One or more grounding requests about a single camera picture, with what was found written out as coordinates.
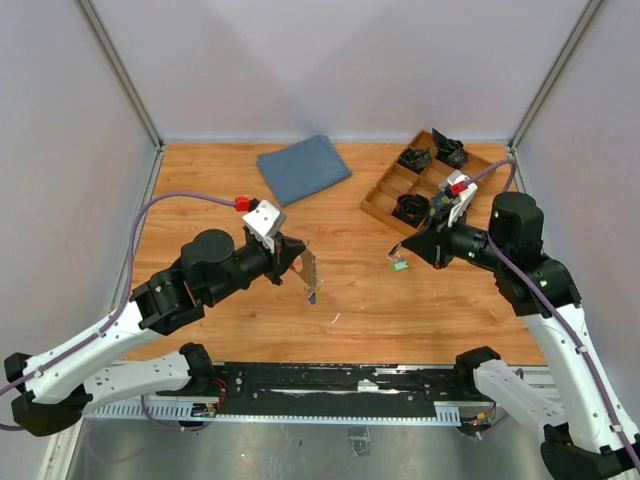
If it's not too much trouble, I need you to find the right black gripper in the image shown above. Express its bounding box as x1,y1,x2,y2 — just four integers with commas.
401,202,509,270

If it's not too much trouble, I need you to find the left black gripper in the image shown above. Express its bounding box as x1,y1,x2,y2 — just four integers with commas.
207,231,307,305

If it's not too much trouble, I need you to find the metal key organizer red handle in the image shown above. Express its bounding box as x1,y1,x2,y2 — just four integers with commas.
289,249,320,305

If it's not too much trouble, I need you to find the key with green tag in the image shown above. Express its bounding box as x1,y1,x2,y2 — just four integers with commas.
387,243,409,272

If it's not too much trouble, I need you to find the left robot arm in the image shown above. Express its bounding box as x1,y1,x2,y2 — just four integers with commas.
4,229,306,437

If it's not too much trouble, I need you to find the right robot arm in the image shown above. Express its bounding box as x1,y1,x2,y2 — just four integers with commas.
399,191,639,479

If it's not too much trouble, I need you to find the black orange rolled tie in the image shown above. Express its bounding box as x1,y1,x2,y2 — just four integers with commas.
392,194,430,228

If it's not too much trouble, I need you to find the blue yellow floral tie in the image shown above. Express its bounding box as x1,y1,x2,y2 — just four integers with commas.
425,187,454,227

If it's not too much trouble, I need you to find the wooden compartment tray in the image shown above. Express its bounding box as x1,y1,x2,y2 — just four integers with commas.
360,158,509,236

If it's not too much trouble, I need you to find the folded blue cloth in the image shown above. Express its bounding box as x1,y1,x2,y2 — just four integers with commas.
256,135,352,207

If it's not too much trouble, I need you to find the dark green rolled tie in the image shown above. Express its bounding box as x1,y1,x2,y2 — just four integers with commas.
397,147,432,174

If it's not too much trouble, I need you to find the dark navy rolled tie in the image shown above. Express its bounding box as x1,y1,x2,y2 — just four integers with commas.
431,129,469,169

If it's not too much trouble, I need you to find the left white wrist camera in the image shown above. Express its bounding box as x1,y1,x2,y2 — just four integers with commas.
242,200,287,253

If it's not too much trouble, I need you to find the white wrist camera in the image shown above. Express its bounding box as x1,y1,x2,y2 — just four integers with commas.
439,170,478,227
242,200,287,253

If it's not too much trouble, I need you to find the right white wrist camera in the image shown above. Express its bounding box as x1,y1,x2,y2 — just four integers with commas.
439,170,478,227

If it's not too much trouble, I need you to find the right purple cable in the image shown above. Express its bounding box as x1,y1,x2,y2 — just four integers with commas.
449,158,640,466

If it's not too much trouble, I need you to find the purple cable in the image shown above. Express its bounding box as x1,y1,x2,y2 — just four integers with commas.
0,191,251,432
449,158,640,466

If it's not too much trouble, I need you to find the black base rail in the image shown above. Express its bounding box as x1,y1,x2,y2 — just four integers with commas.
158,362,490,419

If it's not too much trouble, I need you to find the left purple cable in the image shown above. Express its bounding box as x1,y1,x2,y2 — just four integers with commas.
0,191,251,432

